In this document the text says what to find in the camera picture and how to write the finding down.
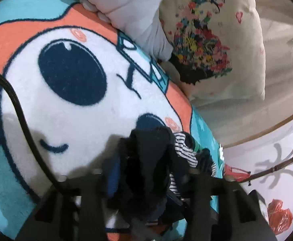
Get navy striped child pants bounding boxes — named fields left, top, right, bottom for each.
left=102, top=127, right=216, bottom=222

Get red plastic bag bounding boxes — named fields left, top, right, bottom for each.
left=224, top=164, right=251, bottom=182

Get orange plastic bag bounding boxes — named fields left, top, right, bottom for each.
left=267, top=199, right=293, bottom=236

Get turquoise cartoon star blanket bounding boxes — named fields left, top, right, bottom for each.
left=0, top=0, right=224, bottom=238

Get beige floral pillow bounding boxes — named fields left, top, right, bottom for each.
left=160, top=0, right=266, bottom=105

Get beige curtain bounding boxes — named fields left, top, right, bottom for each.
left=198, top=0, right=293, bottom=148

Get white plush pillow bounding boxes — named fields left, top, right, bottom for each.
left=79, top=0, right=173, bottom=61

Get black cable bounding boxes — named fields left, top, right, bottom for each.
left=0, top=68, right=62, bottom=189

